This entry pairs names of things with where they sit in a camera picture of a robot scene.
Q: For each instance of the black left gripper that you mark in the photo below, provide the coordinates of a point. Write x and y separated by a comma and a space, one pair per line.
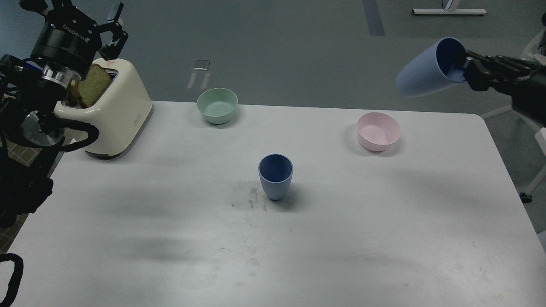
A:
66, 40

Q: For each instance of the blue cup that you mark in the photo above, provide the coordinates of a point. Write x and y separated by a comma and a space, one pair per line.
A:
275, 173
431, 71

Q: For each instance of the cream toaster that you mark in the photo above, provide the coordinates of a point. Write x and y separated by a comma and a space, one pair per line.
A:
118, 114

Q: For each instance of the pink bowl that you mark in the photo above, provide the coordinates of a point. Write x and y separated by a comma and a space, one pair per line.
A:
377, 131

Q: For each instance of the toast slice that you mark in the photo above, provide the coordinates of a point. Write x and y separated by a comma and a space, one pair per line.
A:
84, 94

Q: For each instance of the green bowl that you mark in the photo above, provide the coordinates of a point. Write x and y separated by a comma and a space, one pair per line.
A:
218, 106

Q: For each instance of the white stand base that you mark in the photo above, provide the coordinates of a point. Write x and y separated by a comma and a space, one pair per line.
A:
450, 8

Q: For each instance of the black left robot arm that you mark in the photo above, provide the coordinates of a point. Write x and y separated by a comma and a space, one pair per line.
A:
31, 134

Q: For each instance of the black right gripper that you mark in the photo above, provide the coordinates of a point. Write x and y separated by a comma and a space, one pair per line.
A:
524, 81

